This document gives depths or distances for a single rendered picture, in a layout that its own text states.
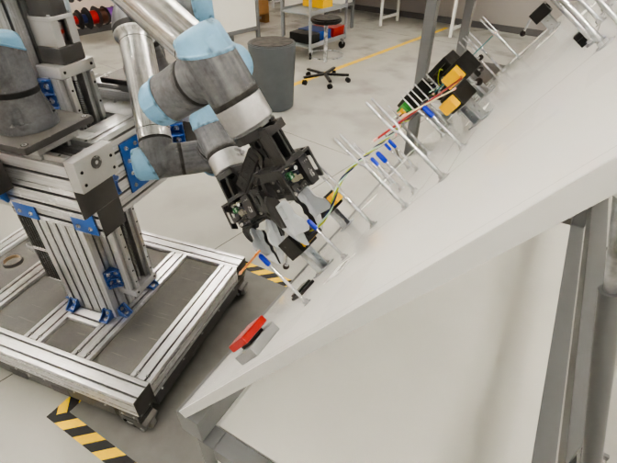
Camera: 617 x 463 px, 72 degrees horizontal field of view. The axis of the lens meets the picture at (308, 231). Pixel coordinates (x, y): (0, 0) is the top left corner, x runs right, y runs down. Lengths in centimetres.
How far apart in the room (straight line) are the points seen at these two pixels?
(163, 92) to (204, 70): 9
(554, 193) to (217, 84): 46
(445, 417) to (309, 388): 28
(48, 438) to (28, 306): 58
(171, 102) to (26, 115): 65
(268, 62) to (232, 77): 361
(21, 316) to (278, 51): 301
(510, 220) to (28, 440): 198
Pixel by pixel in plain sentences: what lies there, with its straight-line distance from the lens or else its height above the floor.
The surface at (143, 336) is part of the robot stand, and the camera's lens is 193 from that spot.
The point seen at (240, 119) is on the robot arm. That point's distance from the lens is 63.
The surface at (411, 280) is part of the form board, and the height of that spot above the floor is 138.
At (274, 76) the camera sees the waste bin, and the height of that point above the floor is 36.
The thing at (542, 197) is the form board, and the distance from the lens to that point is 28.
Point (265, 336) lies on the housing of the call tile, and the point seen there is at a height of 113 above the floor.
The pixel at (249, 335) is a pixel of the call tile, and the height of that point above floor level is 113.
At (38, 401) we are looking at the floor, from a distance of 218.
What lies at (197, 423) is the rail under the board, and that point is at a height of 86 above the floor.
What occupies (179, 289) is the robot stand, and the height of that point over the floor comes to 21.
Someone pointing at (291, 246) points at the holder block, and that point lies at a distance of 76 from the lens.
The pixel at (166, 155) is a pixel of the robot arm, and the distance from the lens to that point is 100.
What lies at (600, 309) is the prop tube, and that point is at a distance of 52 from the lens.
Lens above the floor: 161
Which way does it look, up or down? 37 degrees down
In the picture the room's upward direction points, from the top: straight up
